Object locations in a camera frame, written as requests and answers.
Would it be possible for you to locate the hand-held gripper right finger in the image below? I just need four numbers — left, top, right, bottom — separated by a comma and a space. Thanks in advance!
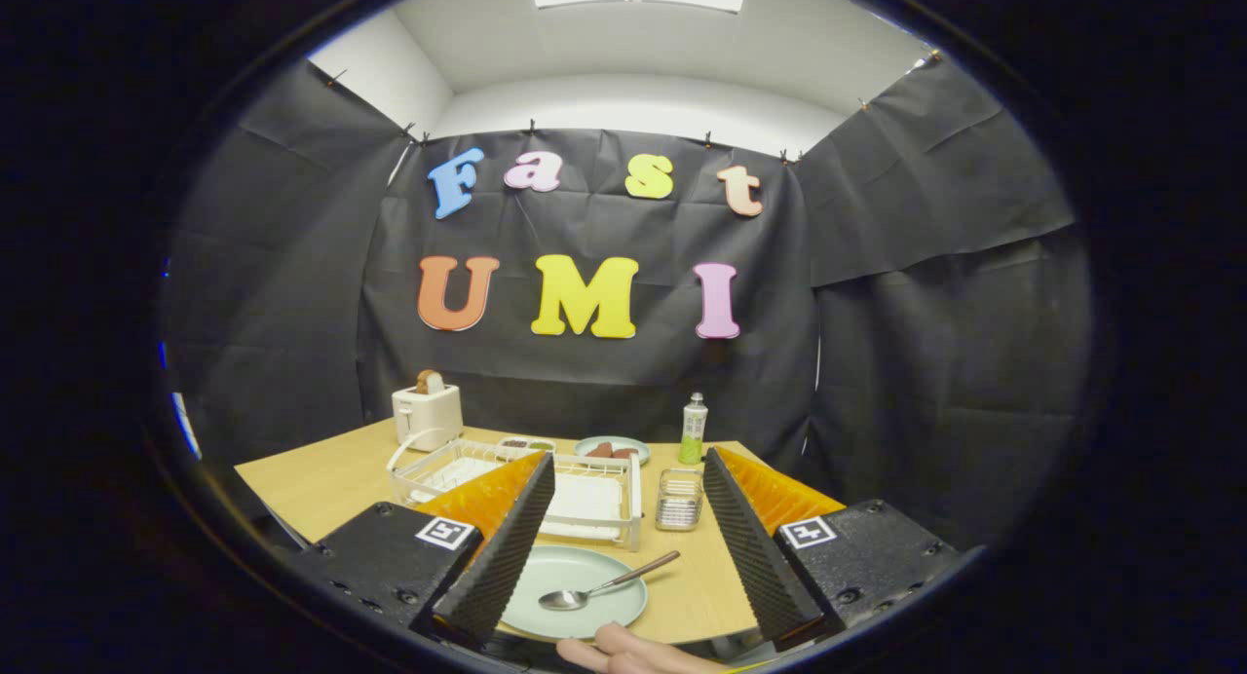
702, 447, 966, 652

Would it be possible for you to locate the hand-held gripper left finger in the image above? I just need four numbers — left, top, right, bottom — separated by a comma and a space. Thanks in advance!
290, 450, 557, 651

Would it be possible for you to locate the wooden handled metal spoon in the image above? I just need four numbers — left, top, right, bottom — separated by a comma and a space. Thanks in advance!
538, 550, 682, 613

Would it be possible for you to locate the large pale green plate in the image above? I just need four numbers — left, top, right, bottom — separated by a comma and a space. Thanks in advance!
499, 544, 649, 641

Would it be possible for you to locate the clear wire cutlery basket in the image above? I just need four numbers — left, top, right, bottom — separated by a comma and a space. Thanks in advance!
655, 468, 704, 532

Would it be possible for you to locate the white wire dish rack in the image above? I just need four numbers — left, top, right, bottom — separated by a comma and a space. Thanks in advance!
387, 429, 644, 553

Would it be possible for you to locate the small pale green plate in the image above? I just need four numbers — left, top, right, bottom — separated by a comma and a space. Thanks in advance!
573, 435, 651, 467

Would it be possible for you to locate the white drain tray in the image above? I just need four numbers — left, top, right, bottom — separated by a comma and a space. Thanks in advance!
409, 457, 624, 542

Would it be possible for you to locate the green drink bottle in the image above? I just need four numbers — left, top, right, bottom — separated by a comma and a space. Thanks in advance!
679, 393, 709, 466

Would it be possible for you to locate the white toaster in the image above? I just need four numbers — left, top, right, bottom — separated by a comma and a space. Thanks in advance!
392, 384, 465, 452

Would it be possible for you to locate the black backdrop cloth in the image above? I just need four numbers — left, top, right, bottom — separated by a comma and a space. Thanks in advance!
161, 51, 1097, 558

